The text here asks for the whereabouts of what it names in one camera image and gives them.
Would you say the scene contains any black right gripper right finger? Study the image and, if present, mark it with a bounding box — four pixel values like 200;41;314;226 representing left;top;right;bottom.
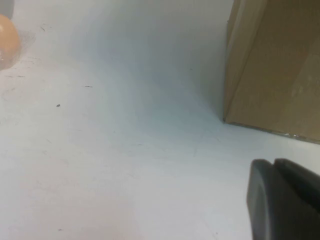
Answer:
273;157;320;240

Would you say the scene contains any grey round bowl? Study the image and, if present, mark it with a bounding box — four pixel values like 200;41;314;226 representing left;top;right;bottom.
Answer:
0;0;14;20

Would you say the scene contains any brown egg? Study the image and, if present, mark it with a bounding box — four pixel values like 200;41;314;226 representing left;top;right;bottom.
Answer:
0;13;21;68

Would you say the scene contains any brown cardboard box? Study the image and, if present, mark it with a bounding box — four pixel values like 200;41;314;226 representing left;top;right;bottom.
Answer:
223;0;320;145

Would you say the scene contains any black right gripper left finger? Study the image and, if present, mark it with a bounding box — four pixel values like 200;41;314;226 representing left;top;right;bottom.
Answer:
246;158;296;240

